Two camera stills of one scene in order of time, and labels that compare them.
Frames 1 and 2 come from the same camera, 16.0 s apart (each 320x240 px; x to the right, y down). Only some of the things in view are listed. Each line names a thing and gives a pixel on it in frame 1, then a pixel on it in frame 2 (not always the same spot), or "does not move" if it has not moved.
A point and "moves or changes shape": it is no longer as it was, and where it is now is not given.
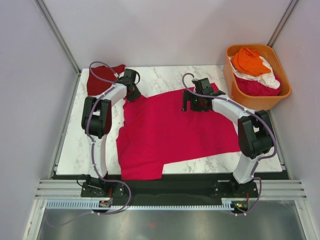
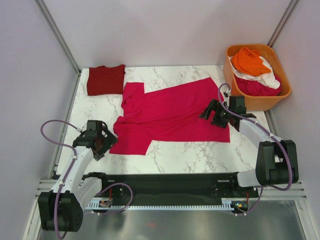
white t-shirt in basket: (268, 79) does not move
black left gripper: (137, 94) to (110, 140)
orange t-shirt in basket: (248, 61) does not move
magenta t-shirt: (158, 131) moves or changes shape
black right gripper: (187, 96) to (212, 105)
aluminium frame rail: (71, 189) does not move
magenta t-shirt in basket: (248, 87) does not move
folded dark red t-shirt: (96, 86) does not move
